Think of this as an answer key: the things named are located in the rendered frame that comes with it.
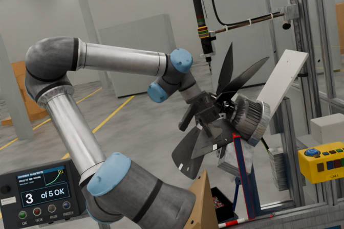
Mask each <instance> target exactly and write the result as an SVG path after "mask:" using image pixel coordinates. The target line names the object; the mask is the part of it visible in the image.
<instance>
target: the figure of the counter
mask: <svg viewBox="0 0 344 229"><path fill-rule="evenodd" d="M20 194H21V199H22V203H23V207H28V206H31V205H35V204H38V203H37V198H36V193H35V189H34V190H30V191H25V192H21V193H20Z"/></svg>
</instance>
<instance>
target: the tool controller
mask: <svg viewBox="0 0 344 229"><path fill-rule="evenodd" d="M80 179H81V176H80V174H79V172H78V171H77V169H76V167H75V165H74V163H73V161H72V159H71V157H69V158H65V159H60V160H57V161H53V162H48V163H44V164H39V165H35V166H30V167H25V168H21V169H16V170H12V171H9V172H6V173H3V174H0V209H1V214H2V219H3V224H4V229H21V228H26V227H31V226H35V225H40V224H44V223H48V224H52V223H54V221H58V220H63V219H65V221H66V220H70V218H72V217H77V216H80V215H81V214H82V213H83V212H84V211H85V210H86V209H87V208H86V199H85V197H84V195H83V193H82V191H81V189H80V187H79V182H80ZM34 189H35V193H36V198H37V203H38V204H35V205H31V206H28V207H23V203H22V198H21V194H20V193H21V192H25V191H30V190H34ZM65 201H69V202H70V204H71V207H70V208H69V209H64V208H63V206H62V204H63V203H64V202H65ZM51 204H54V205H55V206H56V211H55V212H53V213H51V212H49V211H48V206H49V205H51ZM35 208H40V209H41V214H40V215H39V216H35V215H34V214H33V210H34V209H35ZM21 211H25V212H26V213H27V216H26V218H25V219H20V218H19V216H18V215H19V213H20V212H21Z"/></svg>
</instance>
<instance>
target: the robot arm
mask: <svg viewBox="0 0 344 229"><path fill-rule="evenodd" d="M25 63H26V76H25V88H26V91H27V93H28V95H29V97H30V98H31V99H32V100H34V101H35V102H36V103H37V105H38V107H40V108H44V109H46V111H47V113H48V114H49V116H50V118H51V120H52V122H53V124H54V126H55V128H56V130H57V132H58V134H59V136H60V138H61V140H62V142H63V143H64V145H65V147H66V149H67V151H68V153H69V155H70V157H71V159H72V161H73V163H74V165H75V167H76V169H77V171H78V172H79V174H80V176H81V179H80V182H79V187H80V189H81V191H82V193H83V195H84V197H85V199H86V208H87V211H88V214H89V215H90V216H91V217H92V218H93V219H94V220H95V221H97V222H99V223H104V224H109V223H113V222H116V221H119V220H120V219H122V218H123V217H124V216H125V217H127V218H128V219H130V220H131V221H133V222H134V223H136V224H137V225H139V226H140V227H141V229H183V228H184V226H185V224H186V223H187V221H188V219H189V217H190V215H191V213H192V210H193V208H194V205H195V202H196V195H195V194H194V193H192V192H191V191H189V190H187V189H184V188H180V187H176V186H173V185H169V184H166V183H165V182H163V181H162V180H160V179H159V178H157V177H155V176H154V175H153V174H151V173H150V172H148V171H147V170H145V169H144V168H142V167H141V166H140V165H138V164H137V163H135V162H134V161H132V160H131V159H130V158H129V157H128V156H125V155H123V154H121V153H120V152H114V153H112V154H111V155H110V156H109V157H108V158H106V156H105V155H104V153H103V151H102V149H101V147H100V145H99V144H98V142H97V140H96V138H95V136H94V135H93V133H92V131H91V129H90V127H89V125H88V124H87V122H86V120H85V118H84V116H83V115H82V113H81V111H80V109H79V107H78V106H77V104H76V102H75V100H74V98H73V97H72V96H73V93H74V88H73V86H72V84H71V83H70V81H69V79H68V77H67V71H78V70H79V69H80V68H84V69H90V70H100V71H109V72H120V73H129V74H139V75H149V76H158V78H157V79H156V81H154V82H152V83H151V85H149V86H148V88H147V93H148V95H149V97H150V98H151V99H152V100H153V101H154V102H156V103H162V102H163V101H165V100H167V99H168V97H170V96H171V95H172V94H173V93H175V92H176V91H177V90H178V91H179V93H180V94H181V96H182V98H183V99H184V100H185V102H186V104H190V106H189V108H188V109H187V111H186V113H185V115H184V116H183V118H182V120H181V121H180V122H179V125H178V127H179V130H181V131H183V132H184V131H185V130H186V128H187V127H188V125H189V123H190V122H191V120H192V118H193V116H196V118H197V120H198V122H199V124H200V125H201V126H202V127H203V129H204V130H205V132H206V134H207V135H208V137H209V139H210V140H211V142H212V143H214V144H217V143H216V141H215V138H216V137H217V136H219V135H220V134H221V133H222V129H221V127H220V125H213V124H212V122H213V121H215V120H217V119H219V118H220V115H219V113H218V111H217V109H216V107H215V106H214V103H213V102H212V101H211V100H210V98H209V96H208V94H207V92H206V91H205V90H203V91H201V89H200V87H199V86H198V84H197V82H196V80H195V79H194V77H193V75H192V73H191V71H190V70H189V69H190V68H191V66H192V63H193V58H192V55H191V54H190V53H189V52H188V51H187V50H185V49H180V48H179V49H175V50H174V51H173V52H171V54H165V53H158V52H150V51H143V50H135V49H128V48H120V47H113V46H108V45H100V44H93V43H86V42H82V41H81V40H80V38H75V37H64V36H62V37H51V38H46V39H43V40H40V41H38V42H36V43H35V44H34V45H32V46H31V47H30V48H29V49H28V51H27V54H26V60H25ZM197 100H199V101H198V102H197Z"/></svg>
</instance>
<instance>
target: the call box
mask: <svg viewBox="0 0 344 229"><path fill-rule="evenodd" d="M312 148H315V149H317V150H318V154H319V155H320V157H319V158H315V157H313V155H307V154H306V150H308V149H312ZM312 148H307V149H303V150H299V151H297V152H298V160H299V166H300V172H301V173H302V174H303V175H304V176H305V177H306V178H307V179H308V180H309V182H310V183H311V184H316V183H319V182H324V181H329V180H334V179H338V178H343V177H344V167H342V166H341V167H340V168H334V169H331V170H327V163H326V162H327V161H333V160H335V159H341V158H344V150H343V148H344V144H343V143H341V142H335V143H330V144H325V145H321V146H316V147H312ZM336 149H342V150H343V152H340V153H338V152H337V151H336ZM331 150H334V151H336V153H335V154H330V153H329V151H331ZM322 152H328V153H329V155H325V156H324V155H323V154H322ZM318 163H324V171H321V172H318V171H317V164H318Z"/></svg>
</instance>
